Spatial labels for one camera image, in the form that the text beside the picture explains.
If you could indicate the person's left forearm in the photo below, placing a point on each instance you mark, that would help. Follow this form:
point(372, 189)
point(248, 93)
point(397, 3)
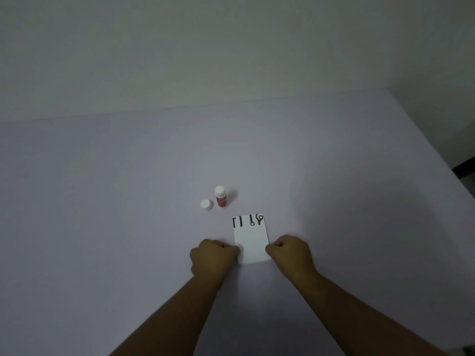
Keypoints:
point(174, 317)

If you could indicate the person's left hand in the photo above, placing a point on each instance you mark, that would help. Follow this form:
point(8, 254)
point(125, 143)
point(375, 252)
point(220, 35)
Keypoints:
point(210, 257)

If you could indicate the black bar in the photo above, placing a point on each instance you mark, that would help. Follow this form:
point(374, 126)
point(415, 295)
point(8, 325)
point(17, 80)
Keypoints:
point(464, 168)

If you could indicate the person's right forearm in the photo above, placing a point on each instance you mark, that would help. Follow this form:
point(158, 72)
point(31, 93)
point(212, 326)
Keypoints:
point(356, 318)

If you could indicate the person's left fingers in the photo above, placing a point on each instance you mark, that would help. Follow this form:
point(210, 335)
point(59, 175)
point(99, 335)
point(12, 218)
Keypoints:
point(230, 250)

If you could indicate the white paper card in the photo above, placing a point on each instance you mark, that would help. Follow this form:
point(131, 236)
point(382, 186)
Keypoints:
point(252, 242)

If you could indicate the red bottle with white cap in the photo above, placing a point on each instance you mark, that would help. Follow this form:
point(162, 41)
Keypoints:
point(220, 197)

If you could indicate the person's right fingers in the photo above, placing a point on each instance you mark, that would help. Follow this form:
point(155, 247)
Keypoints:
point(274, 248)

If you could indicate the black open-loop hook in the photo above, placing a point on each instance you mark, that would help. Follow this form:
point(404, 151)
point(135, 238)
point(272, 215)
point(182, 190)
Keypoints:
point(259, 219)

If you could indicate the person's right hand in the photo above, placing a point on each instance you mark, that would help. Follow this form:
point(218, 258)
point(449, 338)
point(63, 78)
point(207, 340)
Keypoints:
point(293, 257)

